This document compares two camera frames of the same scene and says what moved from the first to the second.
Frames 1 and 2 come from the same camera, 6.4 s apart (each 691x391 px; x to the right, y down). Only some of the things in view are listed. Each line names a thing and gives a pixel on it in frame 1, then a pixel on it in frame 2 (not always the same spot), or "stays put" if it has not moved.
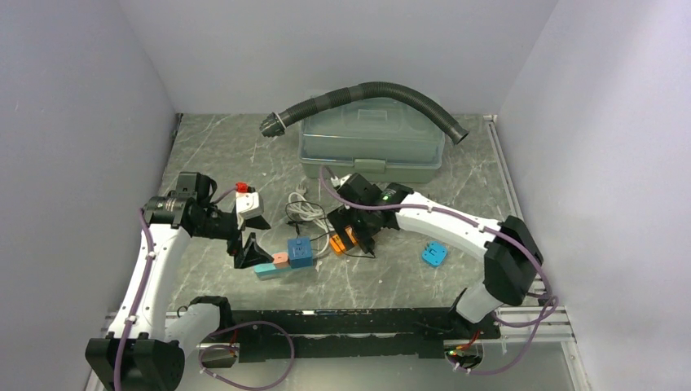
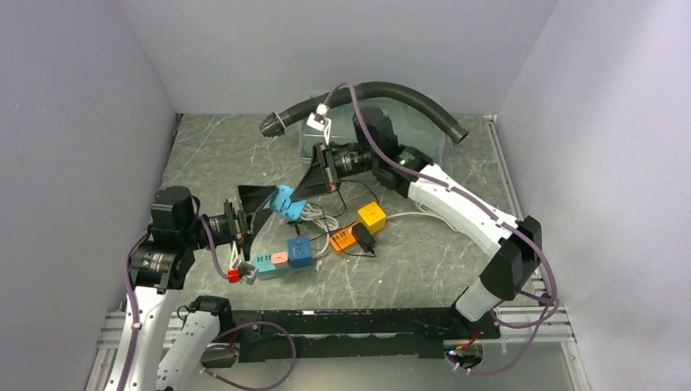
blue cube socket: x=299 y=252 stays put
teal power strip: x=270 y=270 stays put
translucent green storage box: x=385 y=138 stays put
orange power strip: x=336 y=243 stays put
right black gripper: x=343 y=217 to x=321 y=177
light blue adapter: x=433 y=252 to x=281 y=203
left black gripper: x=253 y=253 to x=253 y=198
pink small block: x=281 y=260 stays put
